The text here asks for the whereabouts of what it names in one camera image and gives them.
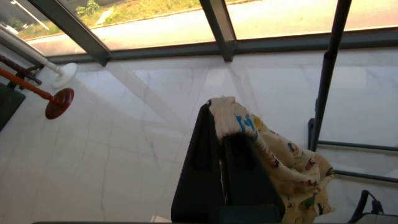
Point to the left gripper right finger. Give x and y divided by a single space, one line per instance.
248 180

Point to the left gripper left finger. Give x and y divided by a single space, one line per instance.
199 186

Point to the black clothes rack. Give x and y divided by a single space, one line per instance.
326 77

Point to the window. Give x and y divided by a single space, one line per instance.
222 31

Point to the red round-footed stand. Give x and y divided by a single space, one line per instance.
60 102

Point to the cream printed garment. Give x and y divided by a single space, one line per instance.
295 168

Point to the dark metal stand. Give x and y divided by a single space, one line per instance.
18 69

